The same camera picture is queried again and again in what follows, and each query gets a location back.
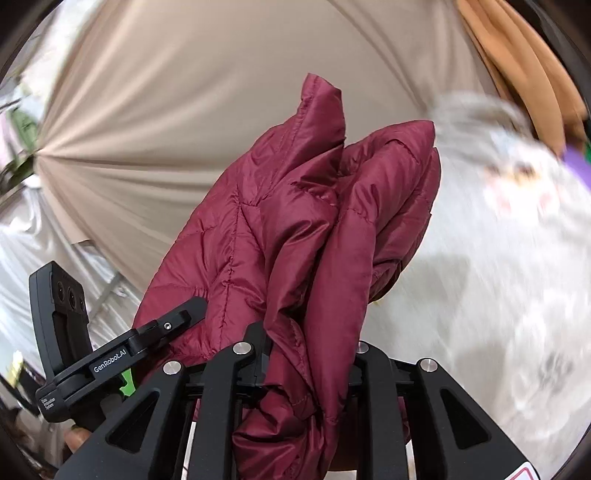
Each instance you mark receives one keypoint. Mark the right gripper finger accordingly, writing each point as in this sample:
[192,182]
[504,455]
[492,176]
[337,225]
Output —
[255,372]

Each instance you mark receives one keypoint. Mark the maroon quilted puffer jacket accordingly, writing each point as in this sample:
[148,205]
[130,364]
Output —
[300,234]

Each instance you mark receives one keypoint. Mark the person's left hand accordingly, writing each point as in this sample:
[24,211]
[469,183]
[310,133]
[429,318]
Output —
[75,437]

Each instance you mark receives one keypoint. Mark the silver satin fabric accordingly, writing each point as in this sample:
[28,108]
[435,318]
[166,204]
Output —
[31,237]

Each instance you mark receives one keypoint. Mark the white floral bed blanket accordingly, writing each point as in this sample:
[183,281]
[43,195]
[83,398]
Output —
[499,291]

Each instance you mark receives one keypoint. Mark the beige curtain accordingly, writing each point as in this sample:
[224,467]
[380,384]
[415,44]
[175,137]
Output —
[154,99]

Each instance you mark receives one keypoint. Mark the green garment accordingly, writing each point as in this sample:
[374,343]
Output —
[26,128]

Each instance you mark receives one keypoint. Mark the purple item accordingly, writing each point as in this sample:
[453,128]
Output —
[579,163]

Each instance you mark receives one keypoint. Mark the orange-brown hanging cloth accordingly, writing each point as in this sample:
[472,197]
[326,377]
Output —
[524,68]

